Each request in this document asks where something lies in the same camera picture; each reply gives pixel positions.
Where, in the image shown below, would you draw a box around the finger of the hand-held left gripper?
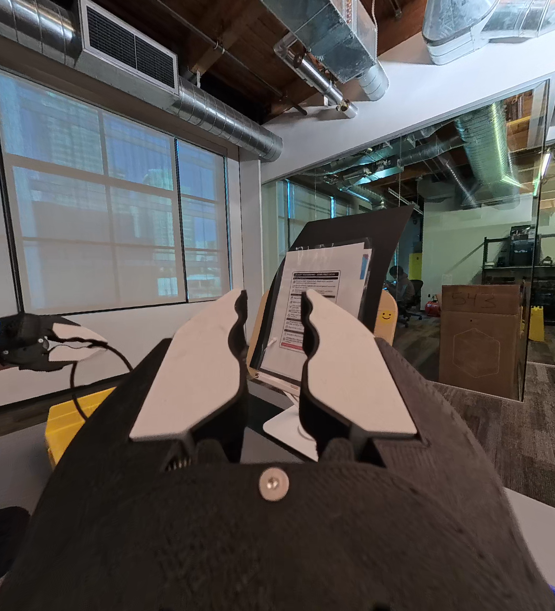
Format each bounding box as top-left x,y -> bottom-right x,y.
47,342 -> 109,363
51,322 -> 109,345

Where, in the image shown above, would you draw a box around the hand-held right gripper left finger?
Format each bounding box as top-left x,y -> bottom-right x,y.
129,289 -> 249,463

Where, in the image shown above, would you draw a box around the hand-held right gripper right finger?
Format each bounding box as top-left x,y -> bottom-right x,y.
299,289 -> 419,461

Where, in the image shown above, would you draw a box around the black braided hdmi cable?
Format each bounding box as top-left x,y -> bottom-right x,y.
69,339 -> 136,424

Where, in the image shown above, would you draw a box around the yellow plastic bin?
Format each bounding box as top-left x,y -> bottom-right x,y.
45,387 -> 117,467

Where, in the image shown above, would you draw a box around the white sign stand base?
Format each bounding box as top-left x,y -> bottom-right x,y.
262,382 -> 320,463

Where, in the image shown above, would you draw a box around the black office chair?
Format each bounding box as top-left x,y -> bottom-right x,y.
398,278 -> 425,329

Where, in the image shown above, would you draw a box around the instruction sheet in acrylic cover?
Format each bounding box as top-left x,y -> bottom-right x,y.
257,242 -> 375,380

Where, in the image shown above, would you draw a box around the cardboard box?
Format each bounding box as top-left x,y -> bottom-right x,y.
438,283 -> 529,401

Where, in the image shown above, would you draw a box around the large window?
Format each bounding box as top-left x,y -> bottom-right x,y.
0,56 -> 234,321

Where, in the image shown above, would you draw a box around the laminated instruction sheet stand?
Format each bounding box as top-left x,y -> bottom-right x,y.
245,204 -> 416,383

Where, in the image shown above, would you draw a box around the yellow floor sign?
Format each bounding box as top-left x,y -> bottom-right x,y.
527,305 -> 546,343

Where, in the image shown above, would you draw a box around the black metal shelf rack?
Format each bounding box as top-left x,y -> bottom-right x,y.
481,224 -> 555,326

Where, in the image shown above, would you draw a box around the silver ventilation ducts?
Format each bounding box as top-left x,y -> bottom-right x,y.
0,0 -> 555,212

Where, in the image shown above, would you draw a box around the white air vent grille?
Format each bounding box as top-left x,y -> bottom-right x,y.
78,0 -> 181,97

